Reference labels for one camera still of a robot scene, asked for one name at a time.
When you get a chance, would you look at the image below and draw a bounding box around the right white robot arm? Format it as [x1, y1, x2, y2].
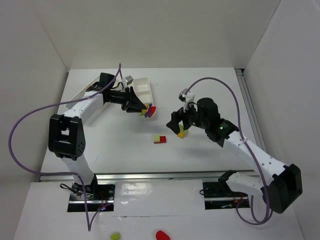
[166, 94, 303, 214]

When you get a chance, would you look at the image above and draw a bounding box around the lime lego foreground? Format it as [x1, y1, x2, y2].
[110, 232, 121, 240]

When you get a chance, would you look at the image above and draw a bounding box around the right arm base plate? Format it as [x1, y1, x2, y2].
[199, 182, 250, 210]

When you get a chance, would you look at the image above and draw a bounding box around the red yellow purple lego stack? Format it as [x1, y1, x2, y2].
[139, 103, 157, 118]

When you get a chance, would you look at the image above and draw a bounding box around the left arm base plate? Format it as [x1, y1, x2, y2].
[60, 183, 116, 213]

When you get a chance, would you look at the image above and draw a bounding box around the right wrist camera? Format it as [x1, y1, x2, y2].
[178, 89, 195, 112]

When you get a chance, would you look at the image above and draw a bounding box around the white compartment tray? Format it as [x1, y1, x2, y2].
[132, 77, 156, 119]
[63, 76, 110, 125]

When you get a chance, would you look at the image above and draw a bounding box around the lime and yellow lego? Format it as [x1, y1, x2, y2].
[177, 125, 188, 139]

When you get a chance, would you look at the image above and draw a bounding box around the left white compartment tray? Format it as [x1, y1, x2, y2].
[63, 76, 110, 125]

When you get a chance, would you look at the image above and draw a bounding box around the lime and red lego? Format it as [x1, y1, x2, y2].
[153, 135, 167, 144]

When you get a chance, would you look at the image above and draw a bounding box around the red oval lego foreground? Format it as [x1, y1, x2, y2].
[155, 230, 171, 240]

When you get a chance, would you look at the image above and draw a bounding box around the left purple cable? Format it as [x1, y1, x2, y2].
[8, 63, 123, 232]

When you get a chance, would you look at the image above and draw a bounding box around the centre white compartment tray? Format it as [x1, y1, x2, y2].
[132, 77, 156, 119]

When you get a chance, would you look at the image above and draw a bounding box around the front aluminium rail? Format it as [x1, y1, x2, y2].
[39, 170, 258, 182]

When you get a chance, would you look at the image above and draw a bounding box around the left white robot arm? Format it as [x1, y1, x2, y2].
[48, 86, 147, 196]

